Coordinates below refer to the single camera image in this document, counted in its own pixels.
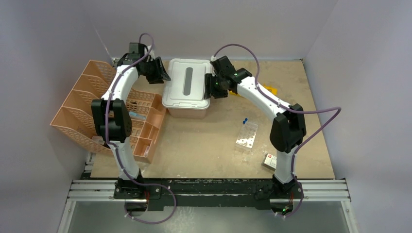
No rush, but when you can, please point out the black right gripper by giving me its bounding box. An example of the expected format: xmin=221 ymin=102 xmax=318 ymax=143
xmin=206 ymin=73 xmax=229 ymax=99

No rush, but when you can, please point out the white plastic bin lid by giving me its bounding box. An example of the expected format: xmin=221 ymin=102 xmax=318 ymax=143
xmin=162 ymin=58 xmax=212 ymax=110

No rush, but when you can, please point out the clear plastic well plate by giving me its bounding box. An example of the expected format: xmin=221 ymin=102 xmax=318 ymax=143
xmin=236 ymin=121 xmax=258 ymax=151

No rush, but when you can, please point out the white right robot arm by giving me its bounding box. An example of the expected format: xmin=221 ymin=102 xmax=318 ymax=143
xmin=204 ymin=56 xmax=307 ymax=198

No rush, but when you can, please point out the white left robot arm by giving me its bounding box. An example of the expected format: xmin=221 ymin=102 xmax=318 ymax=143
xmin=91 ymin=43 xmax=170 ymax=199

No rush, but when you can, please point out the pink plastic bin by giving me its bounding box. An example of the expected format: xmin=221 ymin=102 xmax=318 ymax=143
xmin=167 ymin=107 xmax=208 ymax=119

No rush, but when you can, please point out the yellow test tube rack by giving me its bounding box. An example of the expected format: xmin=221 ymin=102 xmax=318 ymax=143
xmin=229 ymin=85 xmax=277 ymax=97

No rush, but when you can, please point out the orange plastic file organizer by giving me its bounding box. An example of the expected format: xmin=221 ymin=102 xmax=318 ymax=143
xmin=50 ymin=60 xmax=167 ymax=164

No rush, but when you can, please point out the small white cardboard box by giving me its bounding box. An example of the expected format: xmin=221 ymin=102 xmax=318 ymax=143
xmin=262 ymin=153 xmax=277 ymax=170

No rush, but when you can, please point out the black aluminium base frame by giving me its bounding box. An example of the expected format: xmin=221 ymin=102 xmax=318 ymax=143
xmin=68 ymin=178 xmax=351 ymax=214

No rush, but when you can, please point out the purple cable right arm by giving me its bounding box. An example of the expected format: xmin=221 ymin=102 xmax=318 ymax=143
xmin=212 ymin=44 xmax=342 ymax=219

